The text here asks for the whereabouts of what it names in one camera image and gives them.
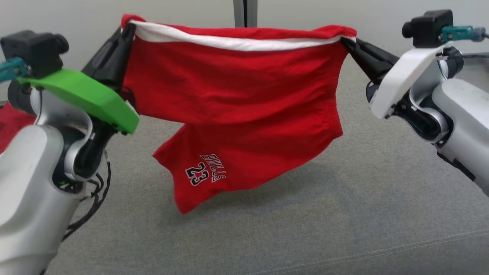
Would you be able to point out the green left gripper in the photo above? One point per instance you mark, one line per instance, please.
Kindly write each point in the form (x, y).
(84, 93)

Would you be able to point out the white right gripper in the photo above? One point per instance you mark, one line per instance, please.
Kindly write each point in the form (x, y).
(403, 74)

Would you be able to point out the red shirt with white sleeves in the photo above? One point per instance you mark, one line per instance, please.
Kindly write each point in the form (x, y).
(13, 122)

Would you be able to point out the red Bulls 23 shorts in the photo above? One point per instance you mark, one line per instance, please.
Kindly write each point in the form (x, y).
(237, 99)

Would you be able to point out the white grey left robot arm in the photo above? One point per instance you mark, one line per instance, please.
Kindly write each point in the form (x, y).
(34, 183)

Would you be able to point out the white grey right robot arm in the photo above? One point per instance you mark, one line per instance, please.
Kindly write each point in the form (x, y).
(458, 110)

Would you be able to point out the grey fabric sofa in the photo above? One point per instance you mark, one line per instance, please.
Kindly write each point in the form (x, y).
(344, 210)

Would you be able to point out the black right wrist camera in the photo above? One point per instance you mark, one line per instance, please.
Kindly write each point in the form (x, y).
(428, 28)

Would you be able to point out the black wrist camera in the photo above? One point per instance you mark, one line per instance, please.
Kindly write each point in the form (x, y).
(428, 28)
(34, 47)

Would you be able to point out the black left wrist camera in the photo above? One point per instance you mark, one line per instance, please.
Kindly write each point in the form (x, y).
(34, 47)

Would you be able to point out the grey vertical post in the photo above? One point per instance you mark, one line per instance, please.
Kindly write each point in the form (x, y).
(244, 11)

